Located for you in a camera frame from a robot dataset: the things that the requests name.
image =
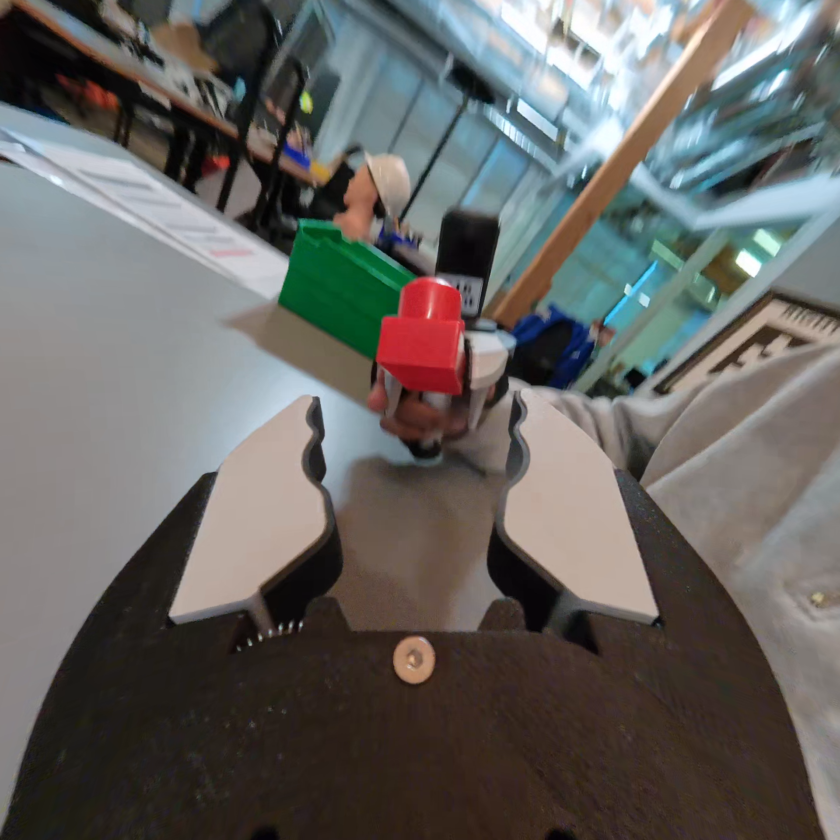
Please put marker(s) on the printed paper sheets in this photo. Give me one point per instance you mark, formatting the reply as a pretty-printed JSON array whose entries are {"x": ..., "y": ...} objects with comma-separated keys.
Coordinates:
[{"x": 164, "y": 210}]

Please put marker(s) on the red toy building block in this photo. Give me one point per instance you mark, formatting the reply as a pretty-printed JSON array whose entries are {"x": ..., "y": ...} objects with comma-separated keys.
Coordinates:
[{"x": 420, "y": 348}]

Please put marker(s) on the green plastic bin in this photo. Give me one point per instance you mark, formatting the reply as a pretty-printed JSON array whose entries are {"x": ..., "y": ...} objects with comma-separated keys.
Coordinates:
[{"x": 334, "y": 289}]

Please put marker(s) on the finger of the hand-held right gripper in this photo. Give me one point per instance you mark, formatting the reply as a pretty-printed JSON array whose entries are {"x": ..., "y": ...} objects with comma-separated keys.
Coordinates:
[
  {"x": 489, "y": 361},
  {"x": 392, "y": 397}
]

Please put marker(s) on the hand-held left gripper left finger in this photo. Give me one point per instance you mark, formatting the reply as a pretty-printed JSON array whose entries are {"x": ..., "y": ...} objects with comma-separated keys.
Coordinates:
[{"x": 256, "y": 512}]

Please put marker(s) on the blue jacket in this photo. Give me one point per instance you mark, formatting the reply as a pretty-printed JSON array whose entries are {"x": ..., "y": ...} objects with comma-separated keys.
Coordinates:
[{"x": 558, "y": 341}]

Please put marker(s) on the person's right hand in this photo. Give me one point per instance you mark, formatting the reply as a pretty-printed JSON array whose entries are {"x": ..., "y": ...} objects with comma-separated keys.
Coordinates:
[{"x": 420, "y": 420}]

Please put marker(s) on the framed marker board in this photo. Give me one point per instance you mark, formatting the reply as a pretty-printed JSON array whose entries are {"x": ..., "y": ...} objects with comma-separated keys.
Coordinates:
[{"x": 754, "y": 341}]

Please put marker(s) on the black floor lamp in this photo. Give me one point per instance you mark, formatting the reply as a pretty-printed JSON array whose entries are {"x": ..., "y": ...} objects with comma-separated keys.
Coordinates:
[{"x": 474, "y": 84}]

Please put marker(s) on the wooden pillar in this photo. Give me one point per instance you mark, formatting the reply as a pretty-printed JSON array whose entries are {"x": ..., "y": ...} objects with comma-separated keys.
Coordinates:
[{"x": 610, "y": 170}]

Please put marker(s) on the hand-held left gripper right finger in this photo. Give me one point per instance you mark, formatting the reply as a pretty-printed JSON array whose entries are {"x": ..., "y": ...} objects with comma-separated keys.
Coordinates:
[{"x": 571, "y": 525}]

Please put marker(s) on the person's right forearm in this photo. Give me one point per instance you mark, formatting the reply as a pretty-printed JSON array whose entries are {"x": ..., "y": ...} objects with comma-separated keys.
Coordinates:
[{"x": 689, "y": 407}]

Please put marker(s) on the wooden desk with black legs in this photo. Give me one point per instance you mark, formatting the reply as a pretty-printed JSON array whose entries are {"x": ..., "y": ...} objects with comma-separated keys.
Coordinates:
[{"x": 105, "y": 62}]

